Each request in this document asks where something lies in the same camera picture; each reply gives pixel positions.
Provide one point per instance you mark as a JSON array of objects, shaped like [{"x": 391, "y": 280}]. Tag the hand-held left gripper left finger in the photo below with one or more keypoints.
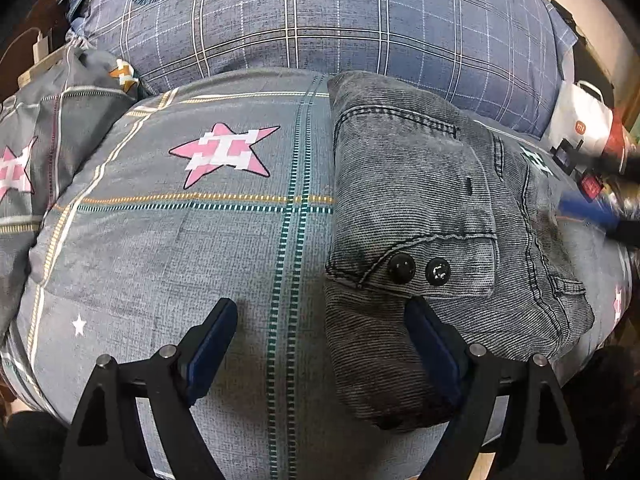
[{"x": 212, "y": 355}]

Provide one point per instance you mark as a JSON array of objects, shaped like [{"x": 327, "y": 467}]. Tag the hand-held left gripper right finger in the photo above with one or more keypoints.
[{"x": 432, "y": 350}]

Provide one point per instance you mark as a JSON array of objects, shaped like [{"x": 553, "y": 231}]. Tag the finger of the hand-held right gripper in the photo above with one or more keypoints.
[{"x": 587, "y": 212}]

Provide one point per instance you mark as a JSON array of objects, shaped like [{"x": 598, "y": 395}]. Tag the grey denim pants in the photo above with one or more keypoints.
[{"x": 415, "y": 185}]

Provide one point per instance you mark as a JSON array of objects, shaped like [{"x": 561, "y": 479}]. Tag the red snack package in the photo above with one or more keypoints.
[{"x": 620, "y": 140}]

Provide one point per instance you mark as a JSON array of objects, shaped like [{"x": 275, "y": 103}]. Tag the white paper bag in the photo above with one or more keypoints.
[{"x": 575, "y": 115}]

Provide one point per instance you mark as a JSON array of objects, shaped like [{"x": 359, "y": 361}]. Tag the grey star-print quilt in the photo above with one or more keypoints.
[{"x": 175, "y": 260}]

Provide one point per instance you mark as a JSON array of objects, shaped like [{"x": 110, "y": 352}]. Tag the grey star-print pillow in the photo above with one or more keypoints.
[{"x": 55, "y": 125}]

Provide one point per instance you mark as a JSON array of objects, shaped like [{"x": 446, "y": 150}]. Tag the blue plaid pillow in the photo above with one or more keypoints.
[{"x": 350, "y": 25}]

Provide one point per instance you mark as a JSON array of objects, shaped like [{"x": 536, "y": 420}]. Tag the beige flat box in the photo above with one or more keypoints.
[{"x": 42, "y": 67}]

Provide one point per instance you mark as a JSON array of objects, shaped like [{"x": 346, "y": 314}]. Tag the white charger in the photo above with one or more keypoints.
[{"x": 41, "y": 45}]

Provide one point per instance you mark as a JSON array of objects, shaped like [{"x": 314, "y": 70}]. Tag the brown wooden furniture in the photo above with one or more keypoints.
[{"x": 20, "y": 35}]

